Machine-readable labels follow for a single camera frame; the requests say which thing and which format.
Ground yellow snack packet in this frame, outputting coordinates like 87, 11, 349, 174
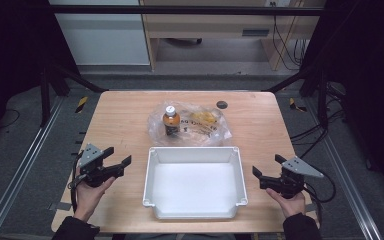
189, 111, 218, 126

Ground clear plastic bag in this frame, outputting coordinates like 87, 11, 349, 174
147, 100, 233, 147

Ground yellow black floor tape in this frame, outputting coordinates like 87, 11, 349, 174
75, 96, 89, 114
288, 97, 308, 113

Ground white plastic bin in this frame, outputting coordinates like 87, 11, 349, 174
142, 146, 249, 220

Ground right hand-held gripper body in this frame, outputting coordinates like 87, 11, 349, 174
260, 156, 325, 200

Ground black metal stand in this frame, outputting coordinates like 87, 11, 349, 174
263, 64, 331, 129
39, 63, 109, 128

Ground white cabinet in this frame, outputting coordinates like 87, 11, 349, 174
48, 0, 151, 66

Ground aluminium rail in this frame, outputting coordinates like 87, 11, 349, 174
0, 96, 66, 240
304, 98, 384, 240

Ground person's right hand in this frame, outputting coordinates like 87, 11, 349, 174
265, 187, 307, 219

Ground bundle of floor cables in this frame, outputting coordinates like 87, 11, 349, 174
289, 83, 348, 158

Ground orange drink bottle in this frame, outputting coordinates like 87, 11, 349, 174
162, 105, 182, 137

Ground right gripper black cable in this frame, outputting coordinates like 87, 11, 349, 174
301, 168, 337, 228

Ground wooden desk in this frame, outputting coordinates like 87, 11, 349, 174
139, 0, 328, 72

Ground person's left hand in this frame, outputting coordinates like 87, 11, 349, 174
73, 175, 117, 223

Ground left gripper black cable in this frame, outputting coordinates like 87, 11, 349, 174
67, 151, 88, 214

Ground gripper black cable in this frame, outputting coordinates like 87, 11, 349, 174
301, 168, 337, 228
67, 151, 88, 214

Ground black horizontal bar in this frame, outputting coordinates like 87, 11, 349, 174
48, 4, 326, 17

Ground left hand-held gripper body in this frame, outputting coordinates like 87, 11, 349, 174
77, 143, 125, 188

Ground hanging black cables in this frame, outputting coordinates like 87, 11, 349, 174
271, 1, 309, 72

